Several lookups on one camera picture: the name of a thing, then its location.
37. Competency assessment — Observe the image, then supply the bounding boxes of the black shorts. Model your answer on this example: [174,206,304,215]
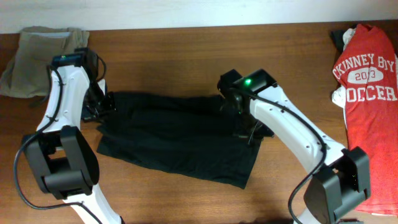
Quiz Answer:
[97,92,262,189]

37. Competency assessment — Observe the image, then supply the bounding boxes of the dark garment at table corner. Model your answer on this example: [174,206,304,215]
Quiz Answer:
[330,30,345,53]

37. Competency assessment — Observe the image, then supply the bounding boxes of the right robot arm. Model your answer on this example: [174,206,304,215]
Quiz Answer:
[217,69,371,223]

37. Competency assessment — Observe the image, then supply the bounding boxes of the folded khaki shorts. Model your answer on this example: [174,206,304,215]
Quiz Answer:
[1,26,90,98]

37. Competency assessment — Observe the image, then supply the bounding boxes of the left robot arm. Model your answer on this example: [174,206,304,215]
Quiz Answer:
[12,47,124,223]

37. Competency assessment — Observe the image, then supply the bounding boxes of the red soccer t-shirt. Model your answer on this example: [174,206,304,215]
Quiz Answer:
[331,24,397,216]

